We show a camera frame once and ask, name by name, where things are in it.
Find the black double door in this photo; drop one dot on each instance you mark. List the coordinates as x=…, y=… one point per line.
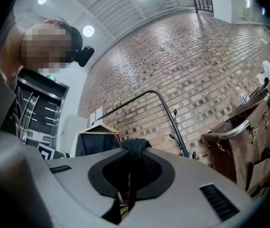
x=40, y=108

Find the long black pole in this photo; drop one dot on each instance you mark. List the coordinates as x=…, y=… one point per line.
x=181, y=144

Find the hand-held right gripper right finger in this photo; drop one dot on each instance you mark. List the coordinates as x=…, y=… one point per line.
x=187, y=193

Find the clear plastic water bottle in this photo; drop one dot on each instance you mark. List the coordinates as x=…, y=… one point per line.
x=242, y=95

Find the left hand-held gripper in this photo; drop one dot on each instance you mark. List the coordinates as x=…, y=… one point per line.
x=45, y=152

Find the black head-worn camera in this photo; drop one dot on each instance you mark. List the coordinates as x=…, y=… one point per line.
x=85, y=54

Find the white paper sheet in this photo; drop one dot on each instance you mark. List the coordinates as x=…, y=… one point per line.
x=93, y=118
x=99, y=113

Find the black jacket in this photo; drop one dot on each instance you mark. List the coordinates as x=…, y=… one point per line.
x=96, y=144

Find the wooden clothes hanger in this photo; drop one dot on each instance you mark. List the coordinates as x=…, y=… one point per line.
x=111, y=129
x=94, y=132

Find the green exit sign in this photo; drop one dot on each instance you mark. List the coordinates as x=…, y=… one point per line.
x=51, y=78

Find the person's head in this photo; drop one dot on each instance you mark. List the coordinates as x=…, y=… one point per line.
x=44, y=49

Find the white cabinet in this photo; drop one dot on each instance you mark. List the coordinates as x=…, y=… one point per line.
x=74, y=125

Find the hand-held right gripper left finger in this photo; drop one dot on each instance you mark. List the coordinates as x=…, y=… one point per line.
x=82, y=182

